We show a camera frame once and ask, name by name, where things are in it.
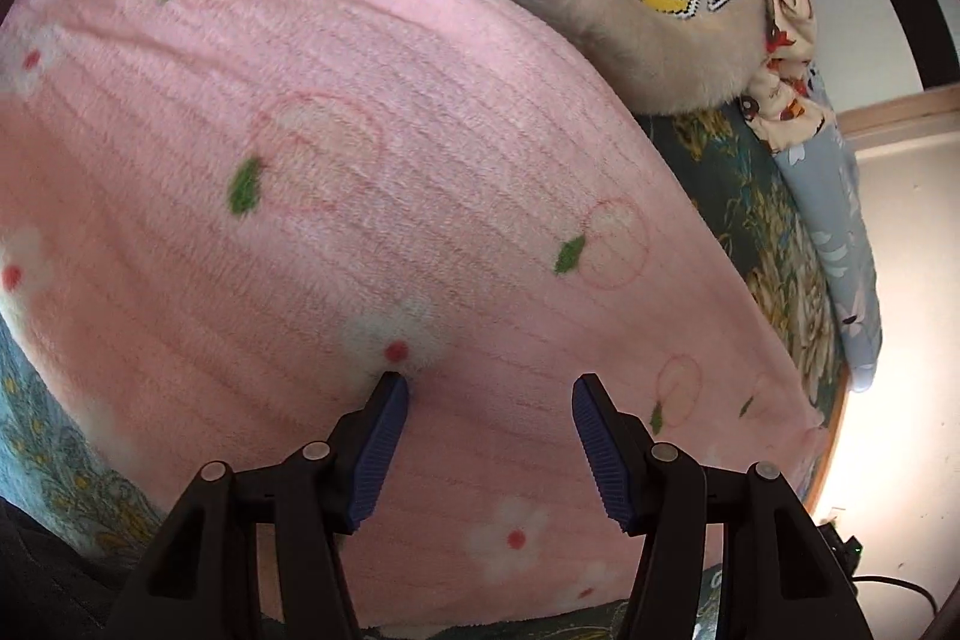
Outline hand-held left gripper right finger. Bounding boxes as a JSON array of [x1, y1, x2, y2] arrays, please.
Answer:
[[571, 374, 875, 640]]

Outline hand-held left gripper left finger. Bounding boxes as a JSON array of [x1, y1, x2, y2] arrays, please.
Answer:
[[106, 371, 410, 640]]

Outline pink floral fleece garment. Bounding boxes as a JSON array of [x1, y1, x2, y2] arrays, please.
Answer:
[[0, 0, 824, 630]]

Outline black device with green light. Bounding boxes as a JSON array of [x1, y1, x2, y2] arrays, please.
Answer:
[[813, 520, 862, 600]]

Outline dark green floral bedsheet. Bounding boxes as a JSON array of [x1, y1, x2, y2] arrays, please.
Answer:
[[0, 101, 842, 640]]

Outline grey floral cloth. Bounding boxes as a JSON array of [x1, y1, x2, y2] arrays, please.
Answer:
[[772, 62, 881, 393]]

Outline cream cartoon print cloth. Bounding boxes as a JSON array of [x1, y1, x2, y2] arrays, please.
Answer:
[[724, 0, 838, 154]]

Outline black cable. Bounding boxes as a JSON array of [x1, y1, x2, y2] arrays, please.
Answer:
[[850, 576, 940, 617]]

